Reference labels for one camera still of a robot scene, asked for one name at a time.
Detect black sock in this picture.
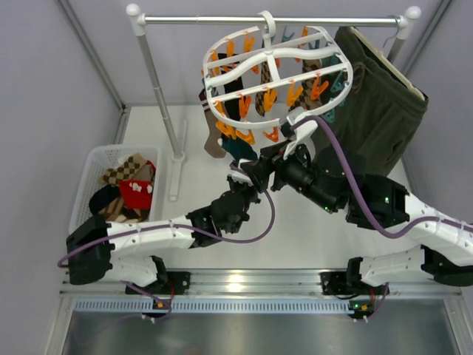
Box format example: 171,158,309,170
216,53,247,118

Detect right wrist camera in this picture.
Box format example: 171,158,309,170
279,107,319,160

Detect olive green shorts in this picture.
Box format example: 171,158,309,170
328,27,429,176

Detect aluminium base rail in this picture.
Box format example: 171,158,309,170
60,269,460,319

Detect white hanger with metal hook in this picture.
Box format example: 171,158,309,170
349,6,426,101

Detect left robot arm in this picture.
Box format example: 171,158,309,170
66,176,260,288

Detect brown argyle sock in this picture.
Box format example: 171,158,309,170
289,59,322,110
254,62,276,118

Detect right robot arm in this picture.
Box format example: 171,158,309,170
239,143,472,289

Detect white oval clip hanger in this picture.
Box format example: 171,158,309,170
203,10,353,144

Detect red sock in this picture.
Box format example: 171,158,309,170
119,179,154,210

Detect teal sock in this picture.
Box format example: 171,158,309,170
222,138,258,160

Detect brown striped sock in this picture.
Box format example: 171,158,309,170
199,89,226,159

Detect white laundry basket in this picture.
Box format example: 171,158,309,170
69,144,163,234

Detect white metal clothes rack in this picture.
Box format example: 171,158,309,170
126,4,399,201

